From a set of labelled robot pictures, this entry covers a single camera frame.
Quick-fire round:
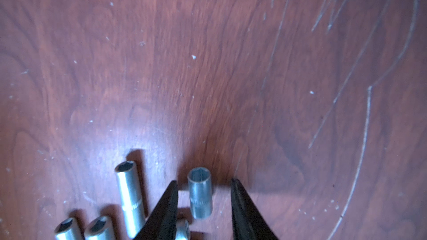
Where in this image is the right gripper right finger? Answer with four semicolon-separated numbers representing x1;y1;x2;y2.
231;178;278;240

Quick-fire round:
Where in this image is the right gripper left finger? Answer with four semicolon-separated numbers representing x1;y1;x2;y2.
133;180;179;240

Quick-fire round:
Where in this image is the short silver socket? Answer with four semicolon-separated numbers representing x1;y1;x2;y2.
187;167;213;220
175;218;191;240

